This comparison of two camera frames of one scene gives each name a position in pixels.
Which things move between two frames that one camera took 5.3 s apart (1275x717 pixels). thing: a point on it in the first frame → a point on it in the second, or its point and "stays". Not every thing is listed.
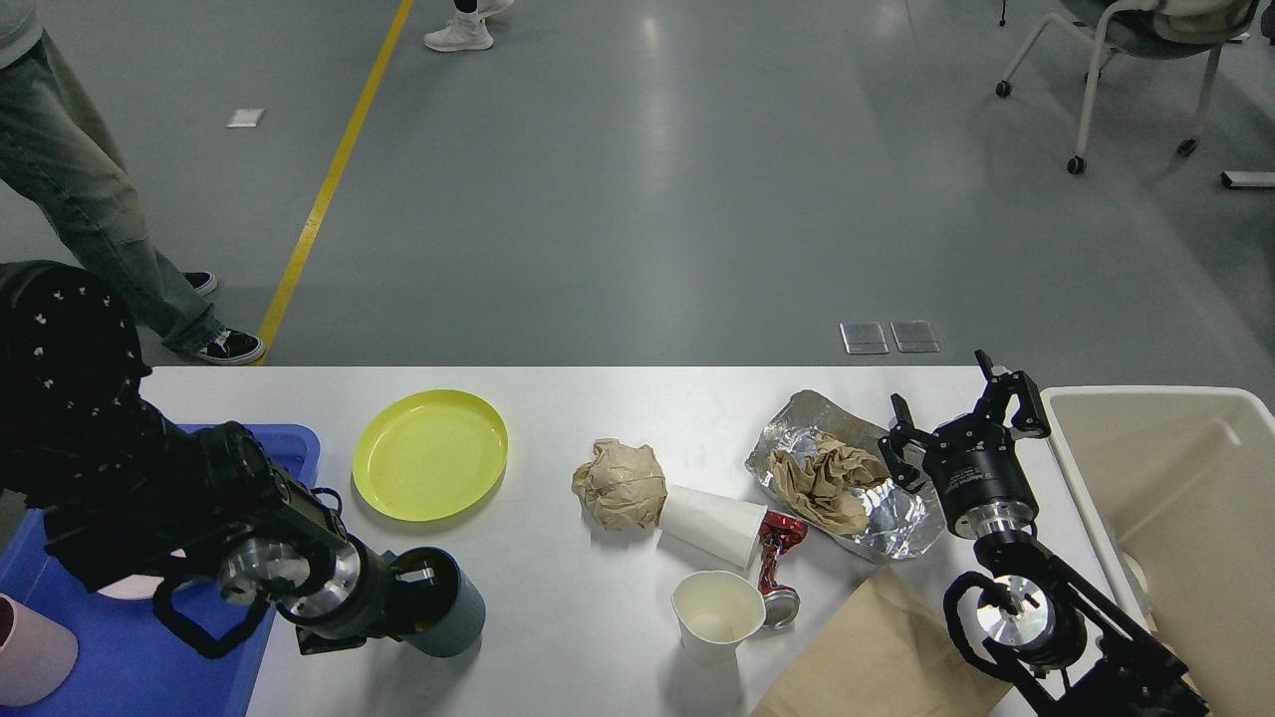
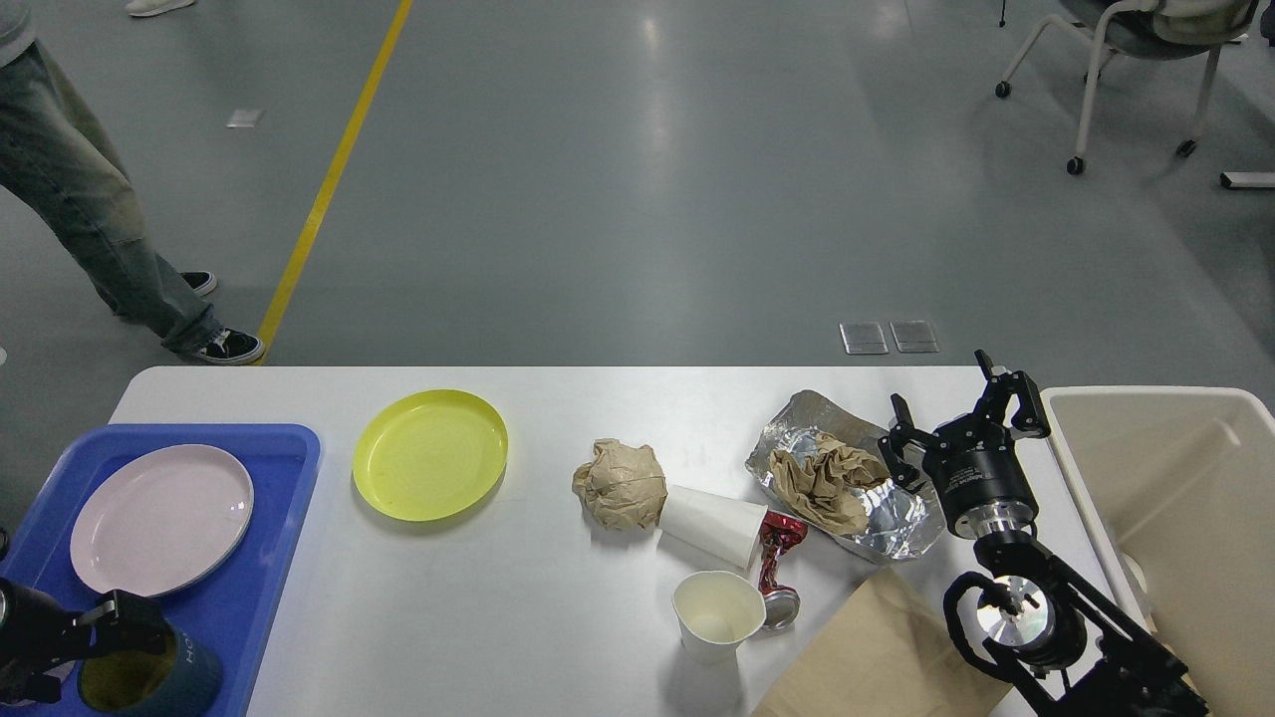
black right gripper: (980, 475) stays
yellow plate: (429, 455) stays
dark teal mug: (434, 606) → (184, 680)
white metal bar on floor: (1231, 178) stays
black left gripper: (382, 609) → (37, 632)
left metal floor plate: (864, 338) stays
